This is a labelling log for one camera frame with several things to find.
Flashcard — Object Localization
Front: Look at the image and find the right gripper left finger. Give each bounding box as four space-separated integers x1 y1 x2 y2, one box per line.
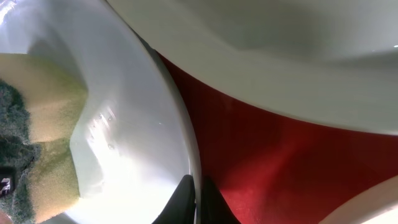
152 175 196 224

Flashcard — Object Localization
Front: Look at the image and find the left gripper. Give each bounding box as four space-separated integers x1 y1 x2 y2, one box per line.
0 167 16 197

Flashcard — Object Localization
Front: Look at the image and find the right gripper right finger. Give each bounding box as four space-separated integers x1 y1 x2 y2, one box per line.
201 176 241 224

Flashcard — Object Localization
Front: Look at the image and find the green yellow sponge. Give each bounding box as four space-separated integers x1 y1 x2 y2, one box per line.
1 54 87 223

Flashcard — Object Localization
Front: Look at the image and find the light blue plate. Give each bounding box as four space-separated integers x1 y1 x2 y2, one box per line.
1 0 200 224

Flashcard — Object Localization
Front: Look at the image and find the light green plate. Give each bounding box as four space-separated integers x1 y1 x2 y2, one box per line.
109 0 397 135

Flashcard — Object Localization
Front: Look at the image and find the red plastic tray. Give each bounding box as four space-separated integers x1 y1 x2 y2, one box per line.
164 60 397 223

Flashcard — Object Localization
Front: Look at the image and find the white plate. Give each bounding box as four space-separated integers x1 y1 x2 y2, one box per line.
320 176 397 224

